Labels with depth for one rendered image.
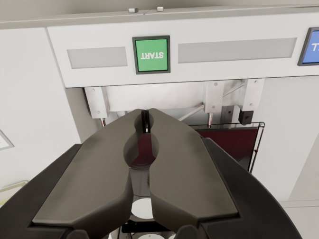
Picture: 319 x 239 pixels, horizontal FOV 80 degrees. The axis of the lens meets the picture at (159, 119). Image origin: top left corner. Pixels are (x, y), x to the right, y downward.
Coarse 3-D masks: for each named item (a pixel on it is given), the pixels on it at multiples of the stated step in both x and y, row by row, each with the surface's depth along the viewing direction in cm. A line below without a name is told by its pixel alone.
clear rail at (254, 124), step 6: (192, 126) 44; (198, 126) 44; (204, 126) 44; (210, 126) 44; (216, 126) 44; (222, 126) 44; (228, 126) 44; (234, 126) 44; (240, 126) 44; (246, 126) 44; (252, 126) 44; (258, 126) 44
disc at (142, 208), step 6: (132, 204) 58; (138, 204) 58; (144, 204) 58; (150, 204) 58; (132, 210) 59; (138, 210) 59; (144, 210) 59; (150, 210) 59; (138, 216) 61; (144, 216) 61; (150, 216) 61
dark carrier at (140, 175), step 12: (204, 132) 45; (216, 132) 45; (228, 132) 45; (240, 132) 45; (252, 132) 45; (144, 144) 46; (228, 144) 47; (240, 144) 47; (252, 144) 47; (144, 156) 48; (240, 156) 49; (132, 168) 50; (144, 168) 50; (132, 180) 53; (144, 180) 53; (144, 192) 55; (132, 216) 61
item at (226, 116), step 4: (224, 108) 49; (228, 108) 47; (232, 108) 47; (224, 112) 49; (228, 112) 48; (232, 112) 48; (224, 116) 49; (228, 116) 48; (232, 116) 48; (220, 120) 52; (224, 120) 49; (228, 120) 49
